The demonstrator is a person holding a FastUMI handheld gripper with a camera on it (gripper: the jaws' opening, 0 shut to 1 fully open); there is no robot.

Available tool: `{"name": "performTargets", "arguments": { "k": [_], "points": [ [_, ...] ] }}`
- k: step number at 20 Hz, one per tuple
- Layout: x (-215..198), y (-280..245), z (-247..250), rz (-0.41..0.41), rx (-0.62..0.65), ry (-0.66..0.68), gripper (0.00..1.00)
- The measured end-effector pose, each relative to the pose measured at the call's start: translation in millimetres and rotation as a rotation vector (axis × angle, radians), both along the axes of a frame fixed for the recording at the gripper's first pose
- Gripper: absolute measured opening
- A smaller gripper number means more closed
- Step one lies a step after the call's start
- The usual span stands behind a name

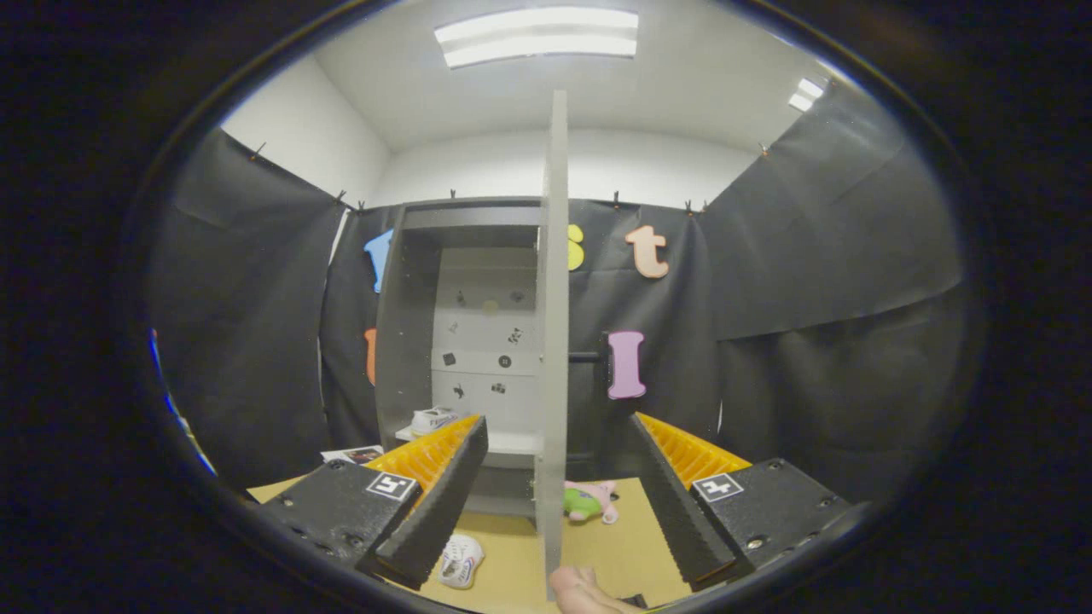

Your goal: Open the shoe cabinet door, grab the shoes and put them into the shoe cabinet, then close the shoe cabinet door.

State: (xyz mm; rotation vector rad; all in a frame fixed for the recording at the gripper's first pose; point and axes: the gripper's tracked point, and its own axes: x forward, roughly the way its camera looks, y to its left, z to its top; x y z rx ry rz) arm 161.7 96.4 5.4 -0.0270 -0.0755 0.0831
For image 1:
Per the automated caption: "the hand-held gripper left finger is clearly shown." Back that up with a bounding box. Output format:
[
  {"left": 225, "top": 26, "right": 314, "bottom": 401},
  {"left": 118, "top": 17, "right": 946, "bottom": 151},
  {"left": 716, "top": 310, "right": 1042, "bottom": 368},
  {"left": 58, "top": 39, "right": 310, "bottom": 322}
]
[{"left": 247, "top": 415, "right": 490, "bottom": 589}]

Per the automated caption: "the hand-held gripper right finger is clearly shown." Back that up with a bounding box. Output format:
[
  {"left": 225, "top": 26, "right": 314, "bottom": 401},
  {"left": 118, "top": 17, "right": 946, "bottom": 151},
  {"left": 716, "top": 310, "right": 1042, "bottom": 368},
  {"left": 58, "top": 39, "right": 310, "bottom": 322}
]
[{"left": 630, "top": 412, "right": 867, "bottom": 592}]

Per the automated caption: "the white canvas shoe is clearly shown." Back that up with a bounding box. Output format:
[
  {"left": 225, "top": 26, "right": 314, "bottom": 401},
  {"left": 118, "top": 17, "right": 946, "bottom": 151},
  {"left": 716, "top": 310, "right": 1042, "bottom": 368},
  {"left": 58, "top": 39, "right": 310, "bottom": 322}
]
[
  {"left": 411, "top": 406, "right": 462, "bottom": 436},
  {"left": 438, "top": 534, "right": 485, "bottom": 589}
]

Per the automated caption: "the grey shoe cabinet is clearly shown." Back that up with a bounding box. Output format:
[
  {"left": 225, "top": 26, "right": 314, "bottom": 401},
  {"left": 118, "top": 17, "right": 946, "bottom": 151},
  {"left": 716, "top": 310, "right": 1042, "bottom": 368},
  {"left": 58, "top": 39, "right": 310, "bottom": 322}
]
[{"left": 374, "top": 198, "right": 547, "bottom": 517}]

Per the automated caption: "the black door handle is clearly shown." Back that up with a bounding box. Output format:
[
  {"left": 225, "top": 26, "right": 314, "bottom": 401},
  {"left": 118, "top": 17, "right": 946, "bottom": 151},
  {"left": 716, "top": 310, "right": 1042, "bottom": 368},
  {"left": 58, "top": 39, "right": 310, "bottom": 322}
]
[{"left": 567, "top": 333, "right": 612, "bottom": 397}]

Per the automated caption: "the pink and green plush toy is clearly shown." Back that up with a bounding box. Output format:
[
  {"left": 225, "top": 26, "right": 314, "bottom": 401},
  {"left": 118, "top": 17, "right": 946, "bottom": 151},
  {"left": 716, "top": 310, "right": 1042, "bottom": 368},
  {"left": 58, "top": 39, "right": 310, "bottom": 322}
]
[{"left": 563, "top": 480, "right": 619, "bottom": 524}]

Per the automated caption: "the printed paper sheet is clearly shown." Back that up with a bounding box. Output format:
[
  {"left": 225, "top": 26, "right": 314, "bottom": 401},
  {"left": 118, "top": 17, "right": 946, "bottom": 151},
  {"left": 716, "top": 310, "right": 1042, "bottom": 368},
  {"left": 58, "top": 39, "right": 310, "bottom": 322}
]
[{"left": 321, "top": 445, "right": 385, "bottom": 466}]

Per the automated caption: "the black backdrop cloth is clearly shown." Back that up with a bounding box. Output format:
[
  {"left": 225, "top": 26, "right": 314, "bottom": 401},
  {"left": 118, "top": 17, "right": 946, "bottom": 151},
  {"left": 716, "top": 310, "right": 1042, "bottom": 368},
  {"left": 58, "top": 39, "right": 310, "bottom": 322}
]
[{"left": 149, "top": 81, "right": 969, "bottom": 504}]

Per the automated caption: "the small ceiling light panel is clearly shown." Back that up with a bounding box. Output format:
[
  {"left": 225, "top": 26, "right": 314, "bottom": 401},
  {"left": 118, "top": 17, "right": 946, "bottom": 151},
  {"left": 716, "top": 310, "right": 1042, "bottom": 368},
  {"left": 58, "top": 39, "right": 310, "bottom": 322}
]
[{"left": 788, "top": 77, "right": 826, "bottom": 113}]

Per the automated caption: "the large ceiling light panel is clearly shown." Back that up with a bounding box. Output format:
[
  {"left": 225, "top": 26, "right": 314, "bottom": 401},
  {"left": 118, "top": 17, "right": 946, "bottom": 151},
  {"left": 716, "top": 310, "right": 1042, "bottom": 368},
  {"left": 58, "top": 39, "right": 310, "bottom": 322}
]
[{"left": 433, "top": 7, "right": 639, "bottom": 69}]

